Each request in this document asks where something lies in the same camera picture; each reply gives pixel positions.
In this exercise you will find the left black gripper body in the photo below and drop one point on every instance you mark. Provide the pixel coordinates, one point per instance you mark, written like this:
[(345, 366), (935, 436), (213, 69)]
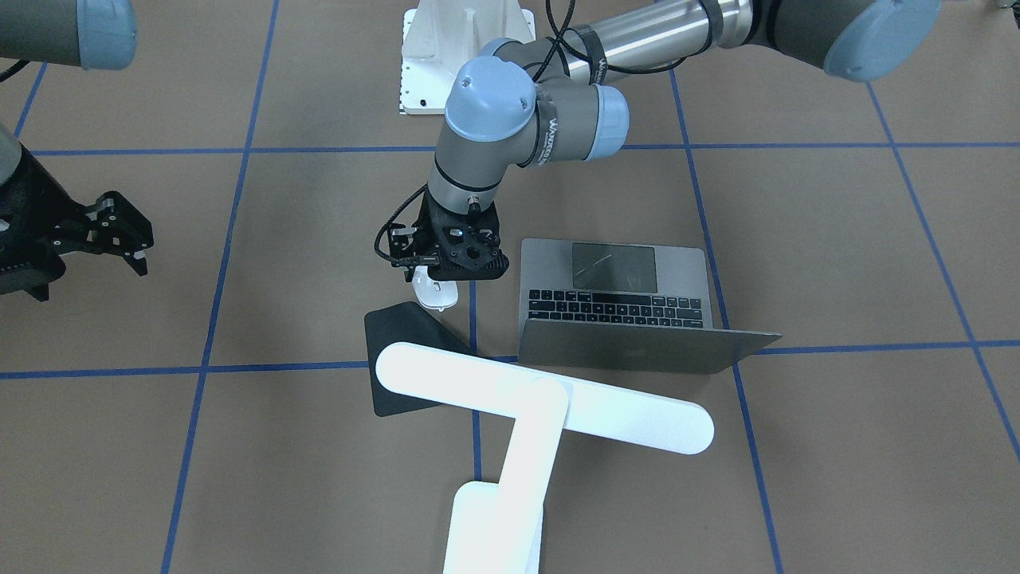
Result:
[(427, 226)]

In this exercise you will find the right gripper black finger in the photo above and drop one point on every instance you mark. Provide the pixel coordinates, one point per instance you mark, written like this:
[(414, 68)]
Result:
[(124, 231)]

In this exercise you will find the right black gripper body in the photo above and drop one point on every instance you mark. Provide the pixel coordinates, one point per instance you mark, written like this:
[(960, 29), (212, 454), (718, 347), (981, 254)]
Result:
[(24, 209)]

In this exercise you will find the white computer mouse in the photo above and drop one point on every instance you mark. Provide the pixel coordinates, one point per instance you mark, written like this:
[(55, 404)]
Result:
[(433, 294)]

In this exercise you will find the dark teal mouse pad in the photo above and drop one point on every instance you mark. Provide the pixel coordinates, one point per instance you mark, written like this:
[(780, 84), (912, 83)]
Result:
[(398, 339)]

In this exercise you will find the grey laptop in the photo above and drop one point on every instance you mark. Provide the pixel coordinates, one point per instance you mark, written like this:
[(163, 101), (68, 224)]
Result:
[(627, 307)]

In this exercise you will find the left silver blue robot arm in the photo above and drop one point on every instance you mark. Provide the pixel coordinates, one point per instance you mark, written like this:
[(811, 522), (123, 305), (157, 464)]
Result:
[(552, 99)]

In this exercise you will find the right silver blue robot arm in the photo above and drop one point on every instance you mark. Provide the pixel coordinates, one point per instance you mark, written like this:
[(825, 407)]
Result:
[(83, 34)]

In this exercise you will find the white desk lamp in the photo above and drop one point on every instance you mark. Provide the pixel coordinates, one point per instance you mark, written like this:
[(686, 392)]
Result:
[(495, 527)]

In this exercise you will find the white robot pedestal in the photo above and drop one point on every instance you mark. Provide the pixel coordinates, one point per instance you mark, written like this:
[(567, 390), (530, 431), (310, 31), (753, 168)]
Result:
[(440, 36)]

